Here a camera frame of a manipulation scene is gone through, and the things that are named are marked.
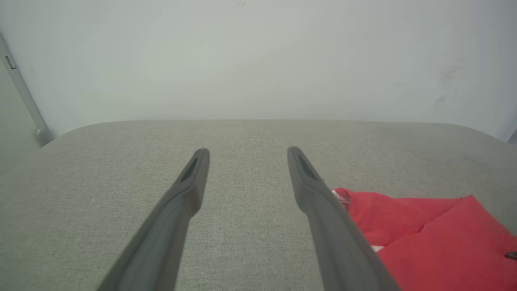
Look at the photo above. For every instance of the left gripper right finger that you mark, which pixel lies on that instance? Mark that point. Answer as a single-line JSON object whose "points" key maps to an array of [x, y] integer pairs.
{"points": [[335, 250]]}

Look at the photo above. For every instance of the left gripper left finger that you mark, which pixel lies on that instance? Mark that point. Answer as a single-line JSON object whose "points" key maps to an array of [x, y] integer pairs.
{"points": [[161, 242]]}

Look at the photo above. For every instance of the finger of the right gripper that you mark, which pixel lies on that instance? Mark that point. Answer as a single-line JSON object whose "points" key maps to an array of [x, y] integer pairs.
{"points": [[512, 255]]}

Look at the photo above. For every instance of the red and white shirt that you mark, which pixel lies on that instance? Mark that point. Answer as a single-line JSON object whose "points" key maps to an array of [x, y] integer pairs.
{"points": [[444, 250]]}

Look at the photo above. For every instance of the grey metal rail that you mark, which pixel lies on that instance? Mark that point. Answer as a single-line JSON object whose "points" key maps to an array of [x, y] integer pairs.
{"points": [[24, 95]]}

